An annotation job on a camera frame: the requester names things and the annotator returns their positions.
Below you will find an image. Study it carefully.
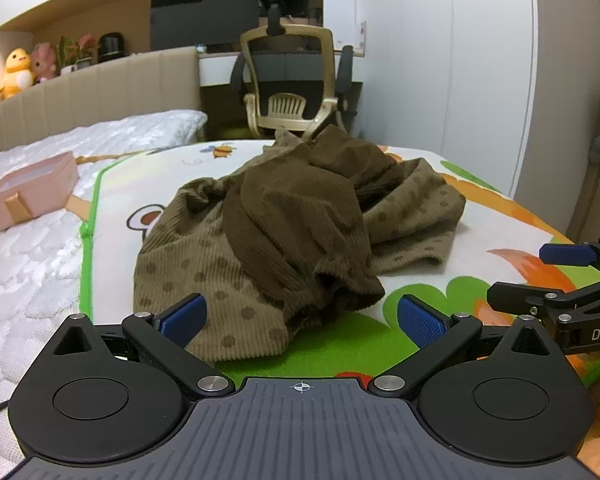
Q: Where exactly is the beige office chair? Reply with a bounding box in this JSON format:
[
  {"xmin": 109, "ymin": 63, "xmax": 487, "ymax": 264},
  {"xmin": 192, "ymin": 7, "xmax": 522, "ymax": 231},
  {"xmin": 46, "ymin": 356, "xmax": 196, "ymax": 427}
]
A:
[{"xmin": 230, "ymin": 4, "xmax": 356, "ymax": 142}]

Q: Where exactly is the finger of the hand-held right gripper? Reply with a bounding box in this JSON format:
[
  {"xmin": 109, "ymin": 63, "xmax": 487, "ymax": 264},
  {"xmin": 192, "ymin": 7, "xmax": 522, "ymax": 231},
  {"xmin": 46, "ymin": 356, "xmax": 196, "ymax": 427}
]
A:
[
  {"xmin": 486, "ymin": 282, "xmax": 581, "ymax": 318},
  {"xmin": 539, "ymin": 238, "xmax": 600, "ymax": 279}
]

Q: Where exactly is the pink plush toy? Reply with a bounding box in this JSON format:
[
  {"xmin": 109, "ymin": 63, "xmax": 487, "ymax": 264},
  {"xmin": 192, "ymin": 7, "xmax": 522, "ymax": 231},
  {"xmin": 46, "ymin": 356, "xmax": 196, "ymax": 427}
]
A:
[{"xmin": 30, "ymin": 42, "xmax": 59, "ymax": 84}]

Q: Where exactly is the cartoon animal printed mat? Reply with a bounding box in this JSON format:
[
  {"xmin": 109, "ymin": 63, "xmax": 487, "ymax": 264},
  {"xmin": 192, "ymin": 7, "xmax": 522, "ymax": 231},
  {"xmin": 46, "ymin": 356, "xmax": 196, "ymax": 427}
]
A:
[{"xmin": 77, "ymin": 139, "xmax": 600, "ymax": 411}]

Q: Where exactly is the tan strap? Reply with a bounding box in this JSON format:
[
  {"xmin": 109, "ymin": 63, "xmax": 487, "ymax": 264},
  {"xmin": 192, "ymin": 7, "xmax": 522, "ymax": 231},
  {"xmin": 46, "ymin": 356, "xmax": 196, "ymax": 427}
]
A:
[{"xmin": 65, "ymin": 152, "xmax": 133, "ymax": 218}]

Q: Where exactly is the large black monitor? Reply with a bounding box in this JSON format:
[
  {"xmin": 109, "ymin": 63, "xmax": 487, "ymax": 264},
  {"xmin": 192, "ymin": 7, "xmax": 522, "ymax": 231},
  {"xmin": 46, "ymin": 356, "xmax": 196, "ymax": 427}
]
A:
[{"xmin": 150, "ymin": 0, "xmax": 261, "ymax": 52}]

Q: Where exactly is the white cabinet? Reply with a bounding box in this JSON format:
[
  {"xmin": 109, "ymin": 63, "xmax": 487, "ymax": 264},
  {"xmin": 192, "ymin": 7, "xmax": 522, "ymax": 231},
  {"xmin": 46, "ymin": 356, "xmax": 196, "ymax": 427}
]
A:
[{"xmin": 322, "ymin": 0, "xmax": 368, "ymax": 58}]

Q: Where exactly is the black round appliance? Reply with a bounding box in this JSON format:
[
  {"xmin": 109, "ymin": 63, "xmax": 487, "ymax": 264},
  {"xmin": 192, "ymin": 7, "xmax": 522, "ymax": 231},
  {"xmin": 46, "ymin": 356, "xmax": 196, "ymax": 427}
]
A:
[{"xmin": 97, "ymin": 33, "xmax": 131, "ymax": 64}]

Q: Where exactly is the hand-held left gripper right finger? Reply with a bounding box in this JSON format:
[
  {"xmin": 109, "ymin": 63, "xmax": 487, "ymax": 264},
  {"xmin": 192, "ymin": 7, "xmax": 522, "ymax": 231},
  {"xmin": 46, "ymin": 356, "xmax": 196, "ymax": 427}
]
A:
[{"xmin": 367, "ymin": 295, "xmax": 556, "ymax": 400}]

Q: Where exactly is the brown polka dot garment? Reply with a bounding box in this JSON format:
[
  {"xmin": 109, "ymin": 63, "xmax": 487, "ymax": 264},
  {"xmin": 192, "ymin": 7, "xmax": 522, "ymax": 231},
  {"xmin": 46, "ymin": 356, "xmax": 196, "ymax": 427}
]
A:
[{"xmin": 132, "ymin": 125, "xmax": 467, "ymax": 363}]

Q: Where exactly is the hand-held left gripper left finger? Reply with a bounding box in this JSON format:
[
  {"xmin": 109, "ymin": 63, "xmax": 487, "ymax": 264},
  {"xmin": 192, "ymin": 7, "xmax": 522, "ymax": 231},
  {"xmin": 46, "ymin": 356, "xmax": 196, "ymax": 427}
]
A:
[{"xmin": 54, "ymin": 294, "xmax": 236, "ymax": 397}]

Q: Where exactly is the yellow plush toy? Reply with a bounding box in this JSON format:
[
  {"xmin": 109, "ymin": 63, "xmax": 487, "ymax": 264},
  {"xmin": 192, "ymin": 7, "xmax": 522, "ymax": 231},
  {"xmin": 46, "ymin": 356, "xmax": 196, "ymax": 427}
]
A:
[{"xmin": 0, "ymin": 47, "xmax": 35, "ymax": 101}]

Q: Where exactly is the beige upholstered headboard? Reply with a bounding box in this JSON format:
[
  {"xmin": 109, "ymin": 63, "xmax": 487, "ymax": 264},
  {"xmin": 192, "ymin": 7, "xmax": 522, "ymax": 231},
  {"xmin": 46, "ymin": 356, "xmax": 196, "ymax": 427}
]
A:
[{"xmin": 0, "ymin": 46, "xmax": 203, "ymax": 153}]

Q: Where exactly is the potted plant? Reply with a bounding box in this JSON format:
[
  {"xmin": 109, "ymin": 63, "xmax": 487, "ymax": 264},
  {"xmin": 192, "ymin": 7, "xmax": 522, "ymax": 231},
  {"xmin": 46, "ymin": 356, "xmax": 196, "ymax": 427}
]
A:
[{"xmin": 56, "ymin": 33, "xmax": 99, "ymax": 76}]

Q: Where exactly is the pink gift box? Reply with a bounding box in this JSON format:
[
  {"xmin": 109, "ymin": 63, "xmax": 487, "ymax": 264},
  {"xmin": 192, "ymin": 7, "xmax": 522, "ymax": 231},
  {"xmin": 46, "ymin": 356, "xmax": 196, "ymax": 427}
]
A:
[{"xmin": 0, "ymin": 151, "xmax": 80, "ymax": 238}]

